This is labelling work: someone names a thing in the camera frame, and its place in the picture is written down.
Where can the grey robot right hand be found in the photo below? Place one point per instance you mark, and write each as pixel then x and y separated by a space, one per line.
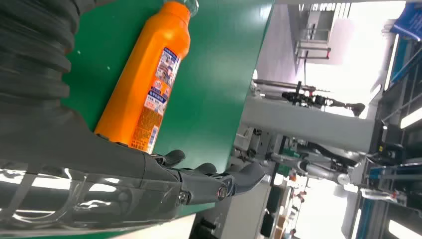
pixel 82 171

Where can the light grey machine stand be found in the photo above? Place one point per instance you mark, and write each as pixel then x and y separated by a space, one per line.
pixel 296 122

